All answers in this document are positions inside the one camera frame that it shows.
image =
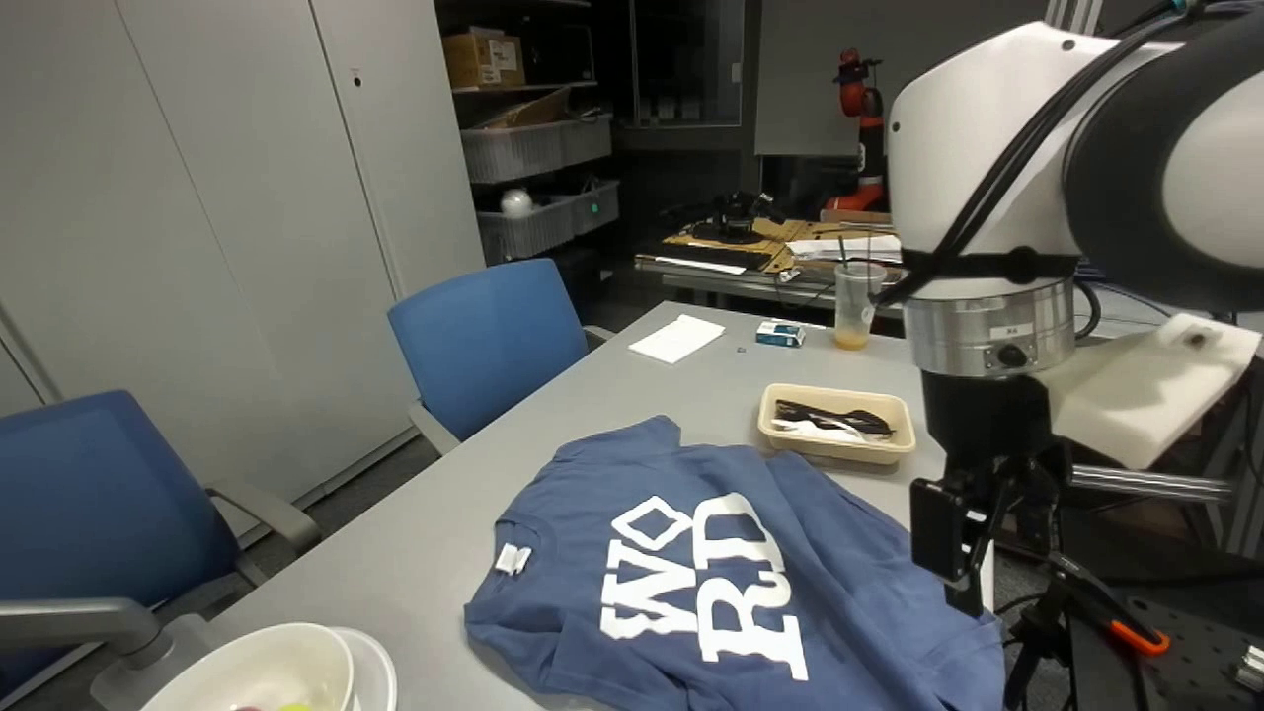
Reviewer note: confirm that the dark metal shelf rack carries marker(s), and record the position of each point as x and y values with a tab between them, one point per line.
537	92

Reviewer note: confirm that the clear plastic cup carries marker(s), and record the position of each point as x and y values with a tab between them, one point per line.
853	309

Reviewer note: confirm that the aluminium profile rail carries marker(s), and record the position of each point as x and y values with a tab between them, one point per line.
1159	487

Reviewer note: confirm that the blue printed t-shirt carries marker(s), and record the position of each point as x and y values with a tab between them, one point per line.
843	595

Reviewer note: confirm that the red black tool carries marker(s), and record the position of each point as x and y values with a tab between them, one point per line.
858	92

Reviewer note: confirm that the white round object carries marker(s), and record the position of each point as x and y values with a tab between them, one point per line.
516	204

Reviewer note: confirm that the black perforated breadboard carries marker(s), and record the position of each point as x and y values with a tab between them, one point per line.
1185	683

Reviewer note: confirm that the white plate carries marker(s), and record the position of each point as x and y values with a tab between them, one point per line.
375	673

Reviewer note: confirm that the beige rectangular tray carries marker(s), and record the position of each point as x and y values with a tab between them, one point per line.
836	453

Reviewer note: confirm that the white paper sheet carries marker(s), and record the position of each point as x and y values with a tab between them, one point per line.
677	335

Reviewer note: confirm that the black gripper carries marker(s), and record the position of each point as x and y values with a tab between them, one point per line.
990	420

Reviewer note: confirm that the brown cardboard box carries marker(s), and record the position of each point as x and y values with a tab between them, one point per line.
482	60

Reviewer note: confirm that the small blue box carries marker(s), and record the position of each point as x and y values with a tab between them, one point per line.
779	333

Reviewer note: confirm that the brown cardboard pieces pile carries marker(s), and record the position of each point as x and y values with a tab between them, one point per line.
736	242

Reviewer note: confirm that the grey cluttered workbench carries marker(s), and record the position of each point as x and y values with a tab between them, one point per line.
736	280

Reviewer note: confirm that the white tall cabinet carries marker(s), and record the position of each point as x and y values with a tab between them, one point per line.
199	199

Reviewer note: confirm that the small silver metal part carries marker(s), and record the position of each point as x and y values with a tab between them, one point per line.
1251	670

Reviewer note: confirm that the white bowl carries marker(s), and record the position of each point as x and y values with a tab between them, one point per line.
263	655

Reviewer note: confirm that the black plastic cutlery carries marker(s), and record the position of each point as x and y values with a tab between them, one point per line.
832	420

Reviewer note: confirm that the grey plastic storage bin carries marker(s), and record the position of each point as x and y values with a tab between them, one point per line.
536	146
553	221

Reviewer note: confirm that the blue office chair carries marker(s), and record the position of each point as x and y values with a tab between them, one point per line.
486	335
92	499

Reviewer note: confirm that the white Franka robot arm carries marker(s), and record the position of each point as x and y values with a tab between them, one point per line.
974	131

